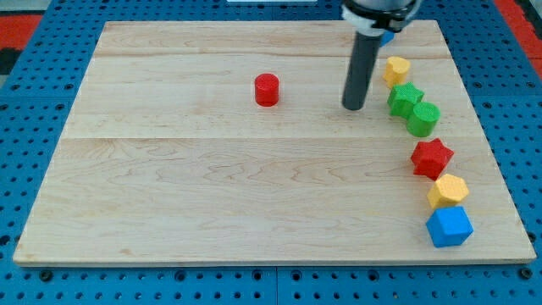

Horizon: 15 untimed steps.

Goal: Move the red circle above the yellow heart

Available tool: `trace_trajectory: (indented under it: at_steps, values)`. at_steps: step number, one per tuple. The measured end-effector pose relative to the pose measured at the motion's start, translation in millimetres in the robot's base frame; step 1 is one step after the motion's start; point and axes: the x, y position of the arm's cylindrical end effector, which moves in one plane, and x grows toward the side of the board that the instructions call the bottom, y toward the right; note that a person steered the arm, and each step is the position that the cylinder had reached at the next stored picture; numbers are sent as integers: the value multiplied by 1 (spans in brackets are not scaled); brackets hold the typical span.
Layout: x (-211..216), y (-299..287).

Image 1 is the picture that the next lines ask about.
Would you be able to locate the wooden board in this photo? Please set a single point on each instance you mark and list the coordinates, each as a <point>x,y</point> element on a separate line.
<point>166,159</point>

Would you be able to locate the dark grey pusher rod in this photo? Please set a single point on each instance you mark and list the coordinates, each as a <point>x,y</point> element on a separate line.
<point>363,56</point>

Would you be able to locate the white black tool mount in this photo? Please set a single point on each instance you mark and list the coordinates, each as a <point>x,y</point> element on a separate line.
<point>375,17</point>

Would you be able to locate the blue cube block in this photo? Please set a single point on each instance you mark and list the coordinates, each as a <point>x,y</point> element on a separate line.
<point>449,227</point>

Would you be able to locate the green cylinder block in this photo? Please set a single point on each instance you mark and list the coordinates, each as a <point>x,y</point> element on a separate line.
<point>423,119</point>

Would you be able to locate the red cylinder block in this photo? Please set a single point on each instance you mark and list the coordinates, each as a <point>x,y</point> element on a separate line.
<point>266,90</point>

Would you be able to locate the yellow heart block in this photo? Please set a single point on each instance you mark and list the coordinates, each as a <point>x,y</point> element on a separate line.
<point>396,71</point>

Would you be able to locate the green star block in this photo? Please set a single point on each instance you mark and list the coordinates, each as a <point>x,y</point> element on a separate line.
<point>403,98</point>

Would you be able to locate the yellow hexagon block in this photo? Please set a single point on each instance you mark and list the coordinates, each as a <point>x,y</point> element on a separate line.
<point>447,191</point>

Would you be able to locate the blue block behind pusher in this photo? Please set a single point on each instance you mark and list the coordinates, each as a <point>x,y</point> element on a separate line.
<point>387,37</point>

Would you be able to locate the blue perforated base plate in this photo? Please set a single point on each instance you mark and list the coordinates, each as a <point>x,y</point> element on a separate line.
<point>496,46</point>

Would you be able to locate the red star block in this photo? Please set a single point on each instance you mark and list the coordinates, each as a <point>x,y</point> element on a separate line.
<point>430,158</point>

